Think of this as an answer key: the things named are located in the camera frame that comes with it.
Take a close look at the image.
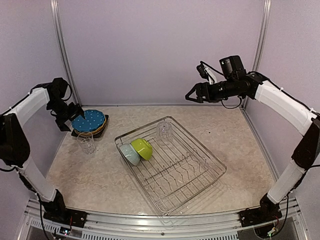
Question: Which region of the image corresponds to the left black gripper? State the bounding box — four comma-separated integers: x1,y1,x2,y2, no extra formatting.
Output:
47,97,85,131

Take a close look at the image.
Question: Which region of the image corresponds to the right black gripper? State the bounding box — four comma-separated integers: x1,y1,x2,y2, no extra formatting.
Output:
186,77,242,103

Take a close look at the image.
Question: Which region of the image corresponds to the blue polka dot plate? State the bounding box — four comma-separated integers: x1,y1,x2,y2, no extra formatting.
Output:
71,109,106,133

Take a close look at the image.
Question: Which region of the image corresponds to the yellow polka dot plate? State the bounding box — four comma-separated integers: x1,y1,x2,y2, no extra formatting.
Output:
74,117,108,136

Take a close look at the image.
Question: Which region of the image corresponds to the black floral square plate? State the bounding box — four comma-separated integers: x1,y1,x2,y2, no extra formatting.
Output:
71,114,109,139

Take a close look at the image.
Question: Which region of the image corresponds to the clear glass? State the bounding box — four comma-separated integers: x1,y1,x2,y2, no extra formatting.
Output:
155,121,173,145
77,132,96,155

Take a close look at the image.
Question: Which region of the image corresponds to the grey striped bowl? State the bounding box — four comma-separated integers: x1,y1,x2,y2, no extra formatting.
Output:
119,143,141,166

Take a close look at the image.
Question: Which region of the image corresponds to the green bowl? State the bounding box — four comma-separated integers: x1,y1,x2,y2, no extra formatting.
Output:
130,138,153,161

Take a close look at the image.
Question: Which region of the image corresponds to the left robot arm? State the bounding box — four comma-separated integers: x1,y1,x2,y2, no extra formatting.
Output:
0,77,85,203

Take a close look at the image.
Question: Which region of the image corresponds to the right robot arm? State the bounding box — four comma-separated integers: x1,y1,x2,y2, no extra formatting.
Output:
185,72,320,205

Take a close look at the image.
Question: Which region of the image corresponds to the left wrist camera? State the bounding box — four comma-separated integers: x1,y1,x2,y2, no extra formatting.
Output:
51,77,73,102

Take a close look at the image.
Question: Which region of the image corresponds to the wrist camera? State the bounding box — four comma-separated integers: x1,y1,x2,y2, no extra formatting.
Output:
51,77,73,102
196,55,247,85

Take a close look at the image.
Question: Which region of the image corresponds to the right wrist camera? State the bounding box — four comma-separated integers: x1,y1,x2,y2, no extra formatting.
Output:
196,55,247,85

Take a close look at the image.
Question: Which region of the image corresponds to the metal wire dish rack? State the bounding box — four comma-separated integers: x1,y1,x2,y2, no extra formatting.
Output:
114,116,227,216

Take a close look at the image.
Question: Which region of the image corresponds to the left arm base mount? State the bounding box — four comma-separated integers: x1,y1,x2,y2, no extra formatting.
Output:
40,190,88,228

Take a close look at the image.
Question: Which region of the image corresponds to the right frame post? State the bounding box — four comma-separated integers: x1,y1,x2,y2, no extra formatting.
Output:
241,0,272,110

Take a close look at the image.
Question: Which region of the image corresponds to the frame post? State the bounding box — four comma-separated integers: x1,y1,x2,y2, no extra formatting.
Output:
241,0,272,110
49,0,81,105

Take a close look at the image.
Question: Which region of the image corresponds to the left frame post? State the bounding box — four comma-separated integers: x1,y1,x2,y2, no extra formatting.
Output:
49,0,81,105

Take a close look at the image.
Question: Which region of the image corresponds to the aluminium front rail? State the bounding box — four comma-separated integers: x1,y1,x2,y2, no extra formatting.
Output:
23,197,308,240

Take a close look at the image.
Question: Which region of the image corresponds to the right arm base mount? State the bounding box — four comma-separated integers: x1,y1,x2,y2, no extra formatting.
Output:
238,194,283,228

